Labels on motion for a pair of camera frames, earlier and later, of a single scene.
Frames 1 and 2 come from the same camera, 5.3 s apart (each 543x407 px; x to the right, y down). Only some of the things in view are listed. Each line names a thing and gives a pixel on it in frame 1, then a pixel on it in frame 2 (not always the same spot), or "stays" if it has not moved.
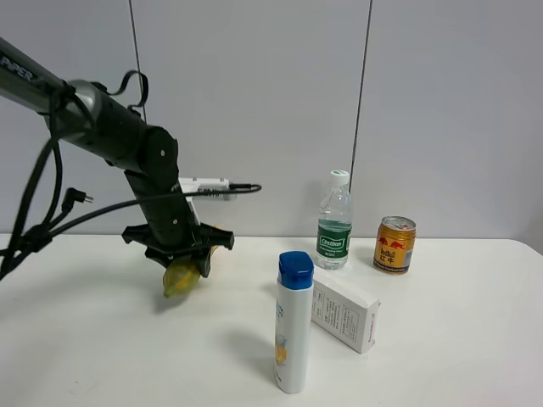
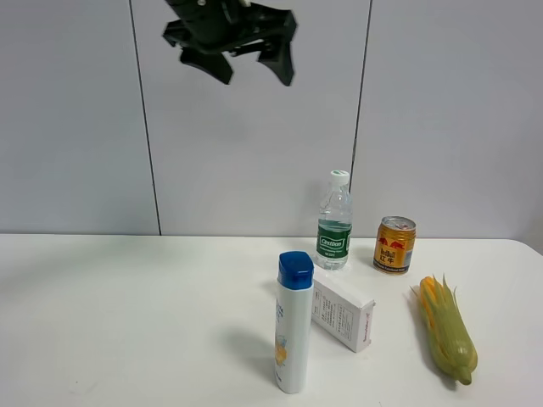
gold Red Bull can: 394,244 stays
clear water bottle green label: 335,222 stays
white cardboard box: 347,319 stays
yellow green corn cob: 181,275 to 450,337
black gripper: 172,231 to 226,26
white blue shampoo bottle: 294,321 stays
